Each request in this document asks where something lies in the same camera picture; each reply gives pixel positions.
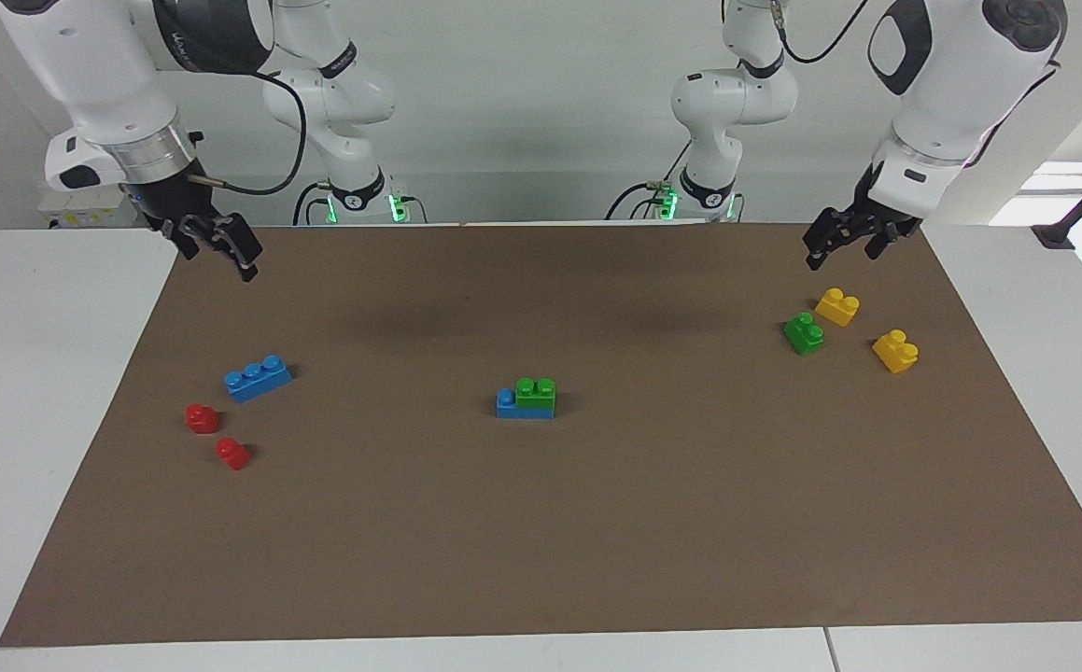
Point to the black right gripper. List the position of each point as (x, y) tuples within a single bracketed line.
[(172, 205)]

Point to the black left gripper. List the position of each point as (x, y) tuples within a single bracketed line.
[(877, 219)]

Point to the blue three-stud toy block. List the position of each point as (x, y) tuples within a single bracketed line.
[(258, 379), (506, 407)]

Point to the green two-stud toy block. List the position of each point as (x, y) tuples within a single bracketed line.
[(804, 334), (536, 392)]

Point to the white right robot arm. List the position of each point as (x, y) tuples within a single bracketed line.
[(102, 84)]

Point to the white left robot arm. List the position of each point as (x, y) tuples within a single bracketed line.
[(942, 103)]

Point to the yellow two-stud toy block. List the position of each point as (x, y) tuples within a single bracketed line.
[(836, 307), (895, 352)]

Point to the red single-stud toy block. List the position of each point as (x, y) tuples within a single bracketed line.
[(233, 454), (202, 419)]

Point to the white power strip box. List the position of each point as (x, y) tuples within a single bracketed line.
[(83, 215)]

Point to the brown table mat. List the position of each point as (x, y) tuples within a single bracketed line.
[(540, 541)]

